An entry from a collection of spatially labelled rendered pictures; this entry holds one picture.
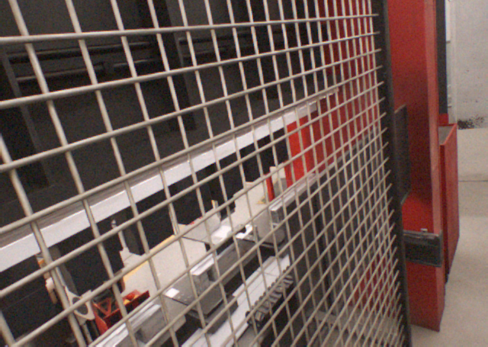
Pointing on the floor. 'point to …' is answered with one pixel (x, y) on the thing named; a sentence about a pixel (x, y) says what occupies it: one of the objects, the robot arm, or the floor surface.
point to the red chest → (449, 192)
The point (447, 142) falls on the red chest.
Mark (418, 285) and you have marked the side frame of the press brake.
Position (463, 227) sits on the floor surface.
